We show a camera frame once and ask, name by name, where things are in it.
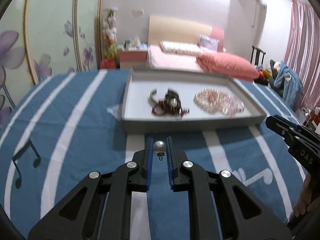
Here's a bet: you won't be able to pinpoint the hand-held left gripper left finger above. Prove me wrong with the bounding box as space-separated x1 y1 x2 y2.
27 137 154 240

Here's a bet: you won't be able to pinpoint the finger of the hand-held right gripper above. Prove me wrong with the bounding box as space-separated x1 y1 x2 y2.
274 114 320 137
265 117 297 147

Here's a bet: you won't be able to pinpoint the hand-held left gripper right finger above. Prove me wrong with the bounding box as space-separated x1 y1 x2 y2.
166 136 292 240

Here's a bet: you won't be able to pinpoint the pearl earring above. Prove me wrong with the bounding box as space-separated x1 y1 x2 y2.
153 141 166 161

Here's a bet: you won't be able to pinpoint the pink bead flower bracelet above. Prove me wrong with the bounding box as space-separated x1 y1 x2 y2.
220 92 244 114

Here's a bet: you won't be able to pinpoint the dark red bead bracelet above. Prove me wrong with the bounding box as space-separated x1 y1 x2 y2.
151 89 190 117

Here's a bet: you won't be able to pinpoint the grey cardboard tray box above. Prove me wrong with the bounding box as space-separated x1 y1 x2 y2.
121 66 268 133

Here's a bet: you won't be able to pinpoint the silver cuff bracelet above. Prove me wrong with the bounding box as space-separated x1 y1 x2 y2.
149 88 161 104

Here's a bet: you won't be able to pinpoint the white pearl bracelet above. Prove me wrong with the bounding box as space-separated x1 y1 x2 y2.
194 87 235 114

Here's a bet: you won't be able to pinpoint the person's right hand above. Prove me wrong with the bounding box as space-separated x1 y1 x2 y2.
294 174 313 217

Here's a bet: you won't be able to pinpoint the blue fleece robe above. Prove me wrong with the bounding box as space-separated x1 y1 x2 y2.
269 60 304 112

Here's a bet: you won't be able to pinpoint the blue white striped blanket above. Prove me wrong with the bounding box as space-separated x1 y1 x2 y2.
0 69 320 240

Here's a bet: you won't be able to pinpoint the red yellow toy pile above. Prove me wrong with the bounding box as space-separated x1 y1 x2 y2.
255 67 272 81

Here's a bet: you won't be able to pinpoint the dark wooden chair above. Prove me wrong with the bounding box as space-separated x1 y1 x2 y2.
251 45 266 66

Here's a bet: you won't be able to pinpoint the pink curtain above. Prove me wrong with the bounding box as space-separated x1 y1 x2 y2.
282 0 320 110

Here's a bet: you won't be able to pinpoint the folded pink quilt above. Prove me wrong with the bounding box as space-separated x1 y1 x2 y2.
196 52 260 82

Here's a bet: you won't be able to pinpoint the pink bed sheet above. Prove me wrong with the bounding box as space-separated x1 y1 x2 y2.
147 45 208 72

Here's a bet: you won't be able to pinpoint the pink nightstand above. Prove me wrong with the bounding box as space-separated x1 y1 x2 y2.
117 49 148 69

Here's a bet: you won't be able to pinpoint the red bag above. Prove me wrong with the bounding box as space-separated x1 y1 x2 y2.
100 59 117 69

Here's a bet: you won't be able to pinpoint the purple floral pillow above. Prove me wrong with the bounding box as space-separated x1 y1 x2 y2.
199 34 220 52

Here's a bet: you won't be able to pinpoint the yellow green plush toy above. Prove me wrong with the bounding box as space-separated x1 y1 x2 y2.
105 44 118 60

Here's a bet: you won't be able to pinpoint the white patterned pillow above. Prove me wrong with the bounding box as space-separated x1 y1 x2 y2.
160 41 199 55

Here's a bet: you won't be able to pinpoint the cream pink bed headboard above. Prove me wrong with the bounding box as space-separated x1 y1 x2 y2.
149 15 225 53

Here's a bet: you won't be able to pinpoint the floral sliding wardrobe doors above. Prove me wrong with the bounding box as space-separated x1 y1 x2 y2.
0 0 105 130

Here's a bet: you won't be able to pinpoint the metal wire rack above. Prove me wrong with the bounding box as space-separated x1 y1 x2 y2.
301 106 316 121

